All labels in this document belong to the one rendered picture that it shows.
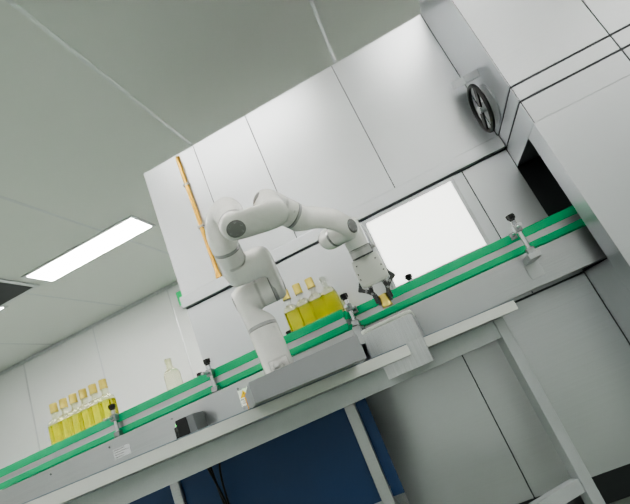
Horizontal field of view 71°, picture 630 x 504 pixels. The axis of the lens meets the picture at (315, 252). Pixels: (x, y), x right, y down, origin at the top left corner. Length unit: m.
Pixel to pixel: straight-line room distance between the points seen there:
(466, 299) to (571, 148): 0.60
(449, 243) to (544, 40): 0.79
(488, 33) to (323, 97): 0.82
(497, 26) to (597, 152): 0.58
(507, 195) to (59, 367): 6.04
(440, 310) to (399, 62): 1.21
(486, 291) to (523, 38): 0.90
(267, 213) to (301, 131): 1.07
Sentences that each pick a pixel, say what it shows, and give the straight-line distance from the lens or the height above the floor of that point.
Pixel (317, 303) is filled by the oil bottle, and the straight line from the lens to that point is 1.79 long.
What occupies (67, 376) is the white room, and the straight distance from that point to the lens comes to 6.81.
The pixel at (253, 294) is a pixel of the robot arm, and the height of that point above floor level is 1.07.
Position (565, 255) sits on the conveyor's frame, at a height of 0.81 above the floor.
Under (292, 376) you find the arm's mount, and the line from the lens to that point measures 1.20.
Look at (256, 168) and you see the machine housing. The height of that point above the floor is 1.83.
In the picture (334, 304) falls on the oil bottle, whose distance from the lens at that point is 1.77.
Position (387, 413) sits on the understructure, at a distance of 1.92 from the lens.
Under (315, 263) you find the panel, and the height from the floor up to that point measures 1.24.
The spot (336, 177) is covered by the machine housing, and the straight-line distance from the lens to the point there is 2.09.
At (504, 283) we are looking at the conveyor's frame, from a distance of 1.71.
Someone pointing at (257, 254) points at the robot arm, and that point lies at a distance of 1.35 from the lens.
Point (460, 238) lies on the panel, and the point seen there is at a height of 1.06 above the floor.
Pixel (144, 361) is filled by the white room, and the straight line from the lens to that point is 6.05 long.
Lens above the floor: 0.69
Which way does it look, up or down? 18 degrees up
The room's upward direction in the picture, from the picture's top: 23 degrees counter-clockwise
